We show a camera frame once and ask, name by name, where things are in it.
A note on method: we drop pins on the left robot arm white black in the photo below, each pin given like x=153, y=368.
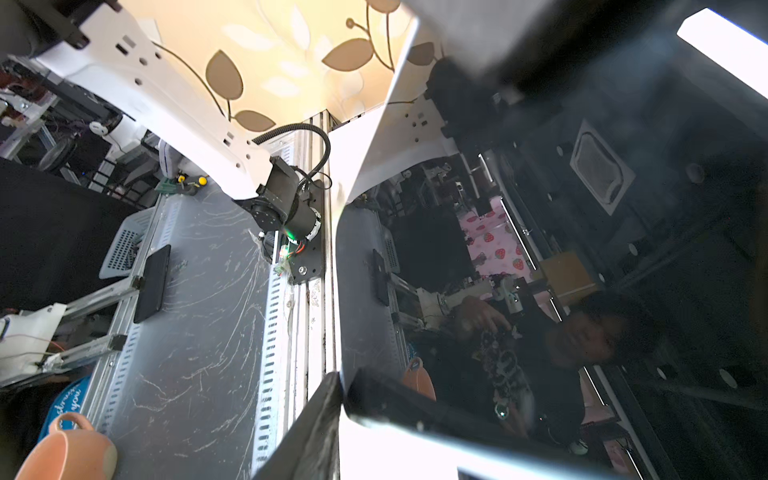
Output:
x=207, y=76

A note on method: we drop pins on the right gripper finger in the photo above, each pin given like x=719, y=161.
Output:
x=309, y=450

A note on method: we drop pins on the black phone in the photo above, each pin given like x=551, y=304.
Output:
x=578, y=287

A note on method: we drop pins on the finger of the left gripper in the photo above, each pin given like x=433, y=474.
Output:
x=487, y=37

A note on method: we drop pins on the orange mug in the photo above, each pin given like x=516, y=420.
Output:
x=73, y=449

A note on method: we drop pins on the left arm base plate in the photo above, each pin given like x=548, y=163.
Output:
x=295, y=251

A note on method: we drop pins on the aluminium front rail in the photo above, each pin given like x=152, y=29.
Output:
x=298, y=346

